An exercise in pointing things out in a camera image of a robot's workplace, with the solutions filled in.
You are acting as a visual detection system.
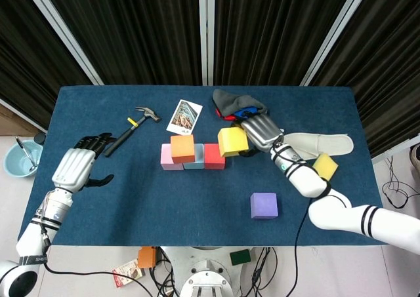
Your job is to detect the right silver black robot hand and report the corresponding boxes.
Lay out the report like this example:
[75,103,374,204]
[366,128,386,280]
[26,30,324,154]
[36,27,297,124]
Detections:
[231,113,285,157]

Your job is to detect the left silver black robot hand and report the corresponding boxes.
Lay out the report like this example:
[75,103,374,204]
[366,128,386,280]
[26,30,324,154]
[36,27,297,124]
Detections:
[51,132,117,193]

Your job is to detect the yellow foam cube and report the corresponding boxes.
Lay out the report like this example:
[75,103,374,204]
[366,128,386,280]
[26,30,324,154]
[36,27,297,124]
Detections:
[217,127,249,158]

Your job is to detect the purple foam cube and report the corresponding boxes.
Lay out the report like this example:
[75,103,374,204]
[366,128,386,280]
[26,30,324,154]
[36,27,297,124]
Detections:
[250,192,279,220]

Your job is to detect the orange foam cube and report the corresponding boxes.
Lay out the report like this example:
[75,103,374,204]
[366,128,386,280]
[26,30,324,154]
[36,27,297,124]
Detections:
[170,134,196,164]

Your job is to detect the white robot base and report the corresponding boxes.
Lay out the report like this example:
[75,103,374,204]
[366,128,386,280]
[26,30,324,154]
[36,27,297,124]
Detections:
[160,246,263,297]

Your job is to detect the grey cloth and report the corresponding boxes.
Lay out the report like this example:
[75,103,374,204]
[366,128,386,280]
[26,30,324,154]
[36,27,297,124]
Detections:
[212,89,268,119]

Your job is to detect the red disc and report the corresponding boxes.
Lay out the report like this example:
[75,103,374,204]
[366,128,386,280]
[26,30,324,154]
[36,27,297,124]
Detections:
[215,108,237,121]

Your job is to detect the red foam cube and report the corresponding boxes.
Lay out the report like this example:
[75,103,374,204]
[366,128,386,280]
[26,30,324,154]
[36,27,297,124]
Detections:
[203,142,226,170]

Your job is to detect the light blue bowl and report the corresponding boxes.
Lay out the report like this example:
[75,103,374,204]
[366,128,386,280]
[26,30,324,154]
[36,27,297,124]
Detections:
[3,139,43,178]

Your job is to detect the white shoe insole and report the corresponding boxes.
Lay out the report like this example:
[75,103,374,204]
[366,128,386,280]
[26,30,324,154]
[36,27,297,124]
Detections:
[283,132,354,162]

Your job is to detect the teal foam cube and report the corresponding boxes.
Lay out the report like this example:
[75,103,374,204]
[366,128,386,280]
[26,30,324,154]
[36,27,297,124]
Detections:
[182,143,205,170]

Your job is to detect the yellow green sponge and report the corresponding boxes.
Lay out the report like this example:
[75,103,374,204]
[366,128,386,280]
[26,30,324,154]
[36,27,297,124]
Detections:
[311,152,339,182]

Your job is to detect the white bordered photo card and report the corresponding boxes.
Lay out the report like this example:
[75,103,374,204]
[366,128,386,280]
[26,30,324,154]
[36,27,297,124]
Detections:
[166,99,203,137]

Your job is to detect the pink foam cube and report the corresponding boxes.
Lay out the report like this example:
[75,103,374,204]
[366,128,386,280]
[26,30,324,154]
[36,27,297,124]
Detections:
[160,143,184,170]

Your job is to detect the blue fabric table cover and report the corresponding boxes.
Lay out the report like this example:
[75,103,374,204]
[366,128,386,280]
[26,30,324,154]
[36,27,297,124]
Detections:
[19,85,383,247]

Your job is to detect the black pleated curtain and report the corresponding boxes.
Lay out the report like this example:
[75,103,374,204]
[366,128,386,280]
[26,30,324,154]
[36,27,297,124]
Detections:
[213,0,357,87]
[0,0,95,130]
[310,0,420,159]
[39,0,201,87]

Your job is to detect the orange box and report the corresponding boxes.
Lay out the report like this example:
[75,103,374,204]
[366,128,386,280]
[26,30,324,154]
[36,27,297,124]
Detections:
[137,247,158,269]

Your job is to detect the red white snack packet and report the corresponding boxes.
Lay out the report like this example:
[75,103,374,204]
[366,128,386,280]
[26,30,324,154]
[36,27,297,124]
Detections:
[112,259,145,289]

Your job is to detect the dark green box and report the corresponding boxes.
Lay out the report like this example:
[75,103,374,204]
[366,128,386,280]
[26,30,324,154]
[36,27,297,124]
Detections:
[229,248,252,266]

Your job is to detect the black handled claw hammer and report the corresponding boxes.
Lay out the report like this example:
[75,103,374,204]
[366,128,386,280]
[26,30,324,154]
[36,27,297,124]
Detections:
[102,106,162,158]

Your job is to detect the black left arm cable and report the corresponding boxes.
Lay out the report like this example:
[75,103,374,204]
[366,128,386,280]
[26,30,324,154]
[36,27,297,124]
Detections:
[42,237,155,297]

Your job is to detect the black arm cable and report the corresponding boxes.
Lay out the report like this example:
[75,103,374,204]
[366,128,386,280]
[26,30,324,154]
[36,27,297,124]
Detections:
[42,237,155,297]
[293,142,333,297]

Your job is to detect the white partition post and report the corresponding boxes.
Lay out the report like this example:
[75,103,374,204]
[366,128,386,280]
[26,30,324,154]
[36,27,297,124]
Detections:
[19,0,105,87]
[198,0,216,87]
[300,0,366,87]

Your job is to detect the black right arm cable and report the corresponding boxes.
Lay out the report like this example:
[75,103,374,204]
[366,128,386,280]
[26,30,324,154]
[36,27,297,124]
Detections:
[293,142,333,297]

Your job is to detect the black floor cable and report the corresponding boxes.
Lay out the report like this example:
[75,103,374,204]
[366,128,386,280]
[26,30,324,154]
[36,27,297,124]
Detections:
[382,155,415,209]

